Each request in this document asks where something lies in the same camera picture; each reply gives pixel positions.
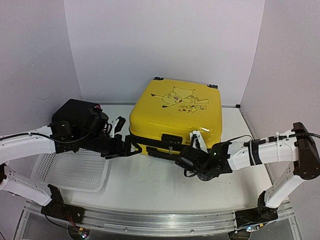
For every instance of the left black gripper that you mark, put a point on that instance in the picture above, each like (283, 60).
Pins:
(117, 152)

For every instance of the yellow Pikachu suitcase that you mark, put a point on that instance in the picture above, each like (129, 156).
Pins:
(168, 111)

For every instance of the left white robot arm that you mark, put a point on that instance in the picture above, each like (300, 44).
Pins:
(18, 154)

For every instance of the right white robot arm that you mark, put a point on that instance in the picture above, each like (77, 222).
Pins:
(296, 147)

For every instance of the white plastic basket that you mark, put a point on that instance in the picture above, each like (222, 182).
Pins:
(82, 171)

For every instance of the black pink drawer organizer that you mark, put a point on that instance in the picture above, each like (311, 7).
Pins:
(82, 116)

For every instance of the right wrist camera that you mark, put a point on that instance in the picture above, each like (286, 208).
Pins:
(187, 164)

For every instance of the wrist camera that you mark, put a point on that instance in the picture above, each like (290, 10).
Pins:
(116, 126)
(187, 164)

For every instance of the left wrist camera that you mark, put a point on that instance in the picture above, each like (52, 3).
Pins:
(116, 126)

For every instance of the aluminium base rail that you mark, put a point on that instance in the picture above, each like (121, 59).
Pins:
(169, 224)

